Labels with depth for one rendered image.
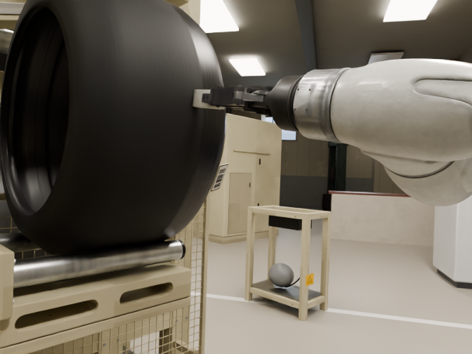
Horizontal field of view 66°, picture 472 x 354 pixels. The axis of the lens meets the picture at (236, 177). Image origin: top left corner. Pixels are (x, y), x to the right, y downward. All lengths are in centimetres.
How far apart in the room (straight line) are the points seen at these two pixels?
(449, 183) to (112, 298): 57
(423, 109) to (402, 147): 5
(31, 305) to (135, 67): 40
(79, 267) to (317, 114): 48
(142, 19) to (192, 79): 13
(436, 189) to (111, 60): 49
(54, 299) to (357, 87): 55
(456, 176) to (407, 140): 14
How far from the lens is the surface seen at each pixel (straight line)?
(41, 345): 70
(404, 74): 41
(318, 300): 309
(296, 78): 50
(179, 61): 67
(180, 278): 81
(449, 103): 39
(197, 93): 65
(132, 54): 62
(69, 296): 69
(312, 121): 45
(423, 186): 52
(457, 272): 441
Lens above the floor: 107
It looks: level
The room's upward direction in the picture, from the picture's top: 2 degrees clockwise
